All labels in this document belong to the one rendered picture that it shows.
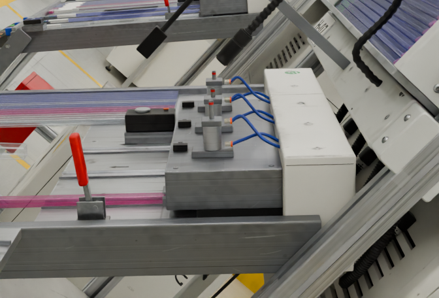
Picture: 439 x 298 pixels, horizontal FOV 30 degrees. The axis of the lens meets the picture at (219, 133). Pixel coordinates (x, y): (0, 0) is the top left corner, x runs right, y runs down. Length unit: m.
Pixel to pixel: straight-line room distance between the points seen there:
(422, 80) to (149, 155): 0.48
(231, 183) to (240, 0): 1.45
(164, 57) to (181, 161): 4.70
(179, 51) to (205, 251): 4.75
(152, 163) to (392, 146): 0.42
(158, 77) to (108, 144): 4.43
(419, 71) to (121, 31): 1.56
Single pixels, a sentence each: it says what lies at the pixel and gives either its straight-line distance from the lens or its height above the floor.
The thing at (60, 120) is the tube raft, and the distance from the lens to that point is 1.38.
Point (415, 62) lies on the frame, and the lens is 0.86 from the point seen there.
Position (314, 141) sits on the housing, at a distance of 0.97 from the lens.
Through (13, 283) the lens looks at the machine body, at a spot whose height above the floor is 0.62.
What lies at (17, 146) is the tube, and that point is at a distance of 0.74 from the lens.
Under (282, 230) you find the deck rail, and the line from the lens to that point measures 0.91.
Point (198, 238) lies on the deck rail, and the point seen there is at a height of 1.11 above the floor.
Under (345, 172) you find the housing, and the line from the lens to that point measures 0.92.
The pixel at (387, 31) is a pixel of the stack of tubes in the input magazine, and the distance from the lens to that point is 1.04.
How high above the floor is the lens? 1.39
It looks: 12 degrees down
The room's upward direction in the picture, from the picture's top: 44 degrees clockwise
